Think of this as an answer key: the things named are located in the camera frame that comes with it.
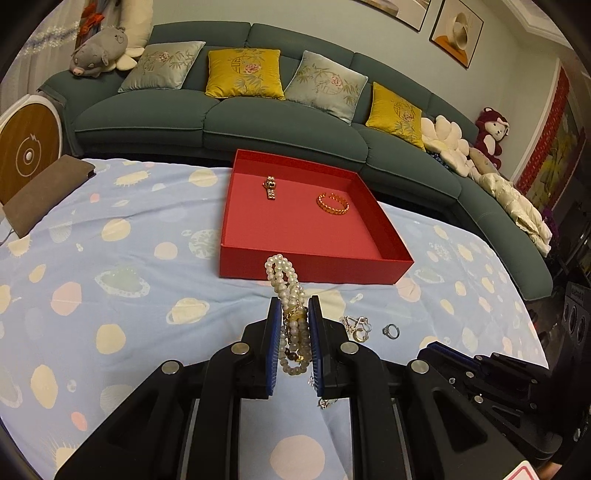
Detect wide framed picture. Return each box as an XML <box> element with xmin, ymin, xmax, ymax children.
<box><xmin>360</xmin><ymin>0</ymin><xmax>432</xmax><ymax>33</ymax></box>

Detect cream quilted blanket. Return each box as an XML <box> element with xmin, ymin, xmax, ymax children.
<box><xmin>478</xmin><ymin>173</ymin><xmax>553</xmax><ymax>257</ymax></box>

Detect planet print blue blanket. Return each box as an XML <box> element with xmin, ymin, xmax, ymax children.
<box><xmin>0</xmin><ymin>157</ymin><xmax>550</xmax><ymax>480</ymax></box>

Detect pearl bracelet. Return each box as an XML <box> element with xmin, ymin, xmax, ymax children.
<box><xmin>264</xmin><ymin>254</ymin><xmax>312</xmax><ymax>377</ymax></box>

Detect green sectional sofa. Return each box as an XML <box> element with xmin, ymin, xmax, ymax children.
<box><xmin>39</xmin><ymin>21</ymin><xmax>555</xmax><ymax>302</ymax></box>

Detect orange framed picture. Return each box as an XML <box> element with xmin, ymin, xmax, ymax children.
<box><xmin>429</xmin><ymin>0</ymin><xmax>485</xmax><ymax>70</ymax></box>

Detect grey pig plush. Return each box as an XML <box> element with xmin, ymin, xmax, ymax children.
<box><xmin>69</xmin><ymin>25</ymin><xmax>129</xmax><ymax>78</ymax></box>

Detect black speaker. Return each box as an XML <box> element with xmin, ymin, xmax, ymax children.
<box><xmin>563</xmin><ymin>277</ymin><xmax>591</xmax><ymax>349</ymax></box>

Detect red wall hanging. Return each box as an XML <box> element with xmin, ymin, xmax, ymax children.
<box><xmin>515</xmin><ymin>65</ymin><xmax>591</xmax><ymax>222</ymax></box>

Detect red shallow box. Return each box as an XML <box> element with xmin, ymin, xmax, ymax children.
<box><xmin>219</xmin><ymin>148</ymin><xmax>415</xmax><ymax>284</ymax></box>

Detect white cow plush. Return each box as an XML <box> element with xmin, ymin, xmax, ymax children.
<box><xmin>111</xmin><ymin>0</ymin><xmax>154</xmax><ymax>72</ymax></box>

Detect white sheer curtain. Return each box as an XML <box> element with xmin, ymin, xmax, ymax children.
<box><xmin>0</xmin><ymin>0</ymin><xmax>81</xmax><ymax>97</ymax></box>

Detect blue curtain with red tie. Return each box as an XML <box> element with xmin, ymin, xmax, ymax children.
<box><xmin>76</xmin><ymin>0</ymin><xmax>118</xmax><ymax>47</ymax></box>

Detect round white wooden device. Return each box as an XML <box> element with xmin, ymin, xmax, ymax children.
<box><xmin>0</xmin><ymin>92</ymin><xmax>63</xmax><ymax>206</ymax></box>

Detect silver chain necklace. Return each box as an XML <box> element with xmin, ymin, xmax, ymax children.
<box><xmin>307</xmin><ymin>374</ymin><xmax>339</xmax><ymax>410</ymax></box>

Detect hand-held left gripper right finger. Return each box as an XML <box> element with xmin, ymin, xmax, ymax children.
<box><xmin>308</xmin><ymin>295</ymin><xmax>541</xmax><ymax>480</ymax></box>

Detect gold open bangle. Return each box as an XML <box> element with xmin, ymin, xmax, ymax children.
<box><xmin>317</xmin><ymin>191</ymin><xmax>349</xmax><ymax>216</ymax></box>

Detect tan plush pillow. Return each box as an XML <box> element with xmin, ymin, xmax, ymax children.
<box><xmin>468</xmin><ymin>148</ymin><xmax>500</xmax><ymax>176</ymax></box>

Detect pale blue floral cushion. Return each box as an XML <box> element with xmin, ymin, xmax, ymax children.
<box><xmin>284</xmin><ymin>51</ymin><xmax>369</xmax><ymax>125</ymax></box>
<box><xmin>117</xmin><ymin>41</ymin><xmax>206</xmax><ymax>93</ymax></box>

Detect brown felt pouch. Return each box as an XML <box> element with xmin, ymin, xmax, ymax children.
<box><xmin>2</xmin><ymin>155</ymin><xmax>98</xmax><ymax>239</ymax></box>

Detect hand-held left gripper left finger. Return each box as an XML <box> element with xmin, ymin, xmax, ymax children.
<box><xmin>55</xmin><ymin>298</ymin><xmax>283</xmax><ymax>480</ymax></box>

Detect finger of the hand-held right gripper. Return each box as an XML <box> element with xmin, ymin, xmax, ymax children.
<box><xmin>418</xmin><ymin>344</ymin><xmax>481</xmax><ymax>384</ymax></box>
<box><xmin>475</xmin><ymin>353</ymin><xmax>550</xmax><ymax>384</ymax></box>

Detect yellow floral cushion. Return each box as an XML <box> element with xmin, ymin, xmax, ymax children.
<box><xmin>204</xmin><ymin>48</ymin><xmax>287</xmax><ymax>101</ymax></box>
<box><xmin>366</xmin><ymin>82</ymin><xmax>428</xmax><ymax>151</ymax></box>

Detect red monkey plush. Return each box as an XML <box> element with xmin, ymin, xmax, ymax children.
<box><xmin>475</xmin><ymin>107</ymin><xmax>511</xmax><ymax>169</ymax></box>

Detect white flower cushion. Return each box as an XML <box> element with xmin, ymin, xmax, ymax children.
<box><xmin>420</xmin><ymin>114</ymin><xmax>476</xmax><ymax>178</ymax></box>

